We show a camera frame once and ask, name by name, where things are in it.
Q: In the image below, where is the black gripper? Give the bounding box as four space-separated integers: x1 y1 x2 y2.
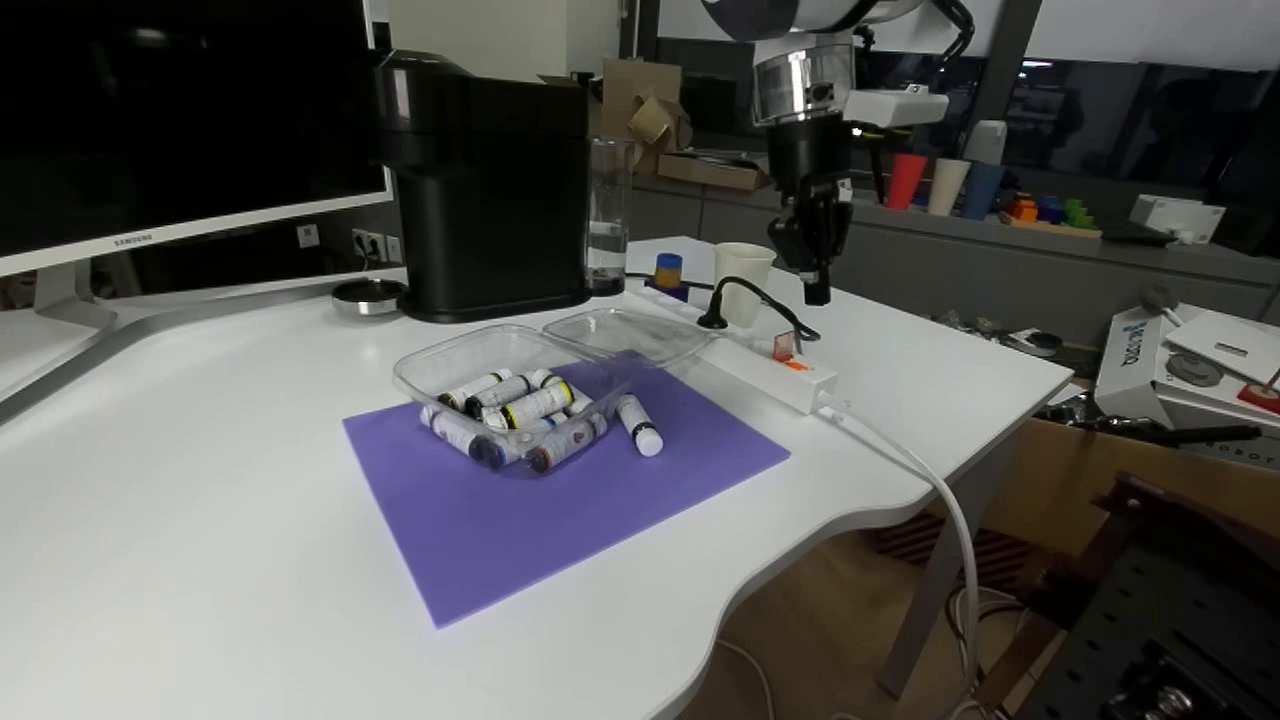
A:
762 117 859 309

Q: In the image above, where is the white paper cup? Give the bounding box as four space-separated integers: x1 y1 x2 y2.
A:
706 239 779 332

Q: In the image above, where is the red cup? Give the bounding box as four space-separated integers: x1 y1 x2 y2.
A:
878 149 932 217

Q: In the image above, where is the flat cardboard box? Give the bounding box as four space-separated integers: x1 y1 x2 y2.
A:
648 143 777 200

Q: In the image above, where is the white power strip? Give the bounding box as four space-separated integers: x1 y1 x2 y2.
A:
617 281 839 418

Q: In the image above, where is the beige cup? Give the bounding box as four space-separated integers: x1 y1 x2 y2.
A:
925 155 971 225

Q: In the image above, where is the grey partition shelf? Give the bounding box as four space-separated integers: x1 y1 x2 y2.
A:
622 176 1280 351

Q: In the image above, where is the blue cup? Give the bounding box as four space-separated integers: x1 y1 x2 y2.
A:
956 161 1006 225

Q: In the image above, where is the white cylinder container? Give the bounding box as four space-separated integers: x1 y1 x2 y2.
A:
962 117 1017 170

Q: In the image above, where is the clear water tank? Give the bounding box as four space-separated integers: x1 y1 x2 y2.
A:
583 130 638 298

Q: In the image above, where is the open cardboard box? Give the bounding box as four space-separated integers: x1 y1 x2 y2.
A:
597 54 701 161

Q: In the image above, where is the white tube with yellow label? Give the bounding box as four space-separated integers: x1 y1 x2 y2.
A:
500 376 580 436

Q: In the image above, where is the black coffee machine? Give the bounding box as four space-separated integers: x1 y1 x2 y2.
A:
367 49 598 322

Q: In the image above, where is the brown wooden board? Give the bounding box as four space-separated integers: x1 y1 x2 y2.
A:
981 414 1280 569

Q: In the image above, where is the white rectangular box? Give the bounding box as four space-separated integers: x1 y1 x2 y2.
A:
1125 186 1229 248

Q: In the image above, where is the white tube with blue cap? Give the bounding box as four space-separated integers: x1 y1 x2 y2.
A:
467 429 531 477

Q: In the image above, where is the clear plastic container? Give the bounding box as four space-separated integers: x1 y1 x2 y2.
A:
388 317 638 478

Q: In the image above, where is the white printed carton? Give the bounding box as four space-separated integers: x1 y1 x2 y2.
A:
1089 298 1280 433

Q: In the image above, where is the purple mat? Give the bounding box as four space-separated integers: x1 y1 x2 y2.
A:
341 348 796 630

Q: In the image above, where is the black round dish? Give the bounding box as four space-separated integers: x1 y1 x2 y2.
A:
328 272 408 322

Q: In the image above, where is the black metal rack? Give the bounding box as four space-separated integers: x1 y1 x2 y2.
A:
1021 477 1280 720

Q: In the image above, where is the white framed computer monitor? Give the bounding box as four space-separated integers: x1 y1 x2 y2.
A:
0 0 398 284

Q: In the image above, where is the white monitor stand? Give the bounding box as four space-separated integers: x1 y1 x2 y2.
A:
0 261 134 402

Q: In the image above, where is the black plug with cable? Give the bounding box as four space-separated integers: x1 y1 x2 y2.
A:
696 272 825 348

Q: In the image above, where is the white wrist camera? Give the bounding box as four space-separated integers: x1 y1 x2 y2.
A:
843 82 956 135

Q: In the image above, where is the white power strip cable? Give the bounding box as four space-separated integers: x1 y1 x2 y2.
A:
808 388 992 717

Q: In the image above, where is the white wall socket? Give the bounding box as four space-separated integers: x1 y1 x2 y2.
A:
347 225 405 267

